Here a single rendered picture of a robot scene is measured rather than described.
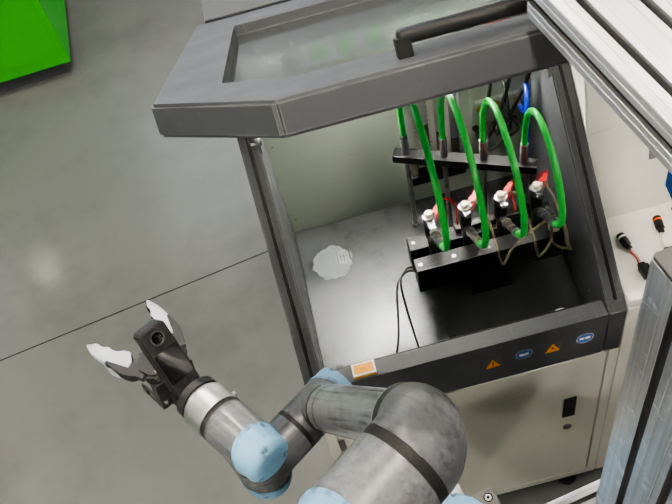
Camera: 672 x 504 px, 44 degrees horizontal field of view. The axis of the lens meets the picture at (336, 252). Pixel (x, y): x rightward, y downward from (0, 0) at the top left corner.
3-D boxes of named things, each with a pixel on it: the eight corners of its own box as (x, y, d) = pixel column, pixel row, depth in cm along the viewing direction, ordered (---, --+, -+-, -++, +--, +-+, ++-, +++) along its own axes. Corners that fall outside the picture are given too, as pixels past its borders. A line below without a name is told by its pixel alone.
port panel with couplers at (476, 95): (474, 134, 199) (469, 30, 175) (470, 125, 201) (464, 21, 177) (527, 120, 199) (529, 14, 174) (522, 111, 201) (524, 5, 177)
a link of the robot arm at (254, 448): (259, 496, 118) (244, 473, 111) (209, 450, 124) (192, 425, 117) (298, 455, 121) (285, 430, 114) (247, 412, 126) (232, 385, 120)
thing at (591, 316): (337, 422, 189) (325, 389, 176) (333, 405, 192) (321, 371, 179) (602, 352, 188) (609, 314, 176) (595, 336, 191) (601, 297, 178)
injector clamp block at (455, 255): (422, 308, 198) (417, 271, 186) (412, 275, 205) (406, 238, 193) (561, 271, 198) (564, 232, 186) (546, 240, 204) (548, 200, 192)
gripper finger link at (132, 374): (102, 375, 127) (154, 387, 125) (99, 369, 126) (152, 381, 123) (116, 350, 130) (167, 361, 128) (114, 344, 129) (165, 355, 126)
